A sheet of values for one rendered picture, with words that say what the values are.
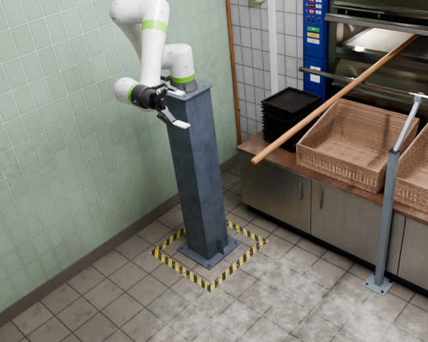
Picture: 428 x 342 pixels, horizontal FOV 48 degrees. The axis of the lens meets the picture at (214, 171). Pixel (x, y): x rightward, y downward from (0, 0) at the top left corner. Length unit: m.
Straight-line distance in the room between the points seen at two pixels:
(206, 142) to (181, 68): 0.47
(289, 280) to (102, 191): 1.35
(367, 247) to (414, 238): 0.34
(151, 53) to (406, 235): 1.67
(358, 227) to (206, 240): 0.95
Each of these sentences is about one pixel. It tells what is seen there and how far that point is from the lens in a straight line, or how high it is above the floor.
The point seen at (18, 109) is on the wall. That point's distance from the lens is 2.84.
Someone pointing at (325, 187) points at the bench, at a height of 0.53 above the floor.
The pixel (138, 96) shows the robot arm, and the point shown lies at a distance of 1.98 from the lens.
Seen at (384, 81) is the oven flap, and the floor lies 1.02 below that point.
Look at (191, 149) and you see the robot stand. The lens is 2.78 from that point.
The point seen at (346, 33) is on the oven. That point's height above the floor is 1.23.
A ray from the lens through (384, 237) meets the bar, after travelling 2.89.
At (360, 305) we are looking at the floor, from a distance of 3.06.
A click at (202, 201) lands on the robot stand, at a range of 3.00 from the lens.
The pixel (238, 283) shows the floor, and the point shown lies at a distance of 3.15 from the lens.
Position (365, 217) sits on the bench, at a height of 0.43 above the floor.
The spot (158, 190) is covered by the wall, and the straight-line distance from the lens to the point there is 3.64.
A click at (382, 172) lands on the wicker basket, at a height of 0.71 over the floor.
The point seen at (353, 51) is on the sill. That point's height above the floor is 1.17.
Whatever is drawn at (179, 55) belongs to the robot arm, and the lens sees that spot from 2.62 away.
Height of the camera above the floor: 2.30
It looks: 34 degrees down
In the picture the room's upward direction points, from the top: 7 degrees counter-clockwise
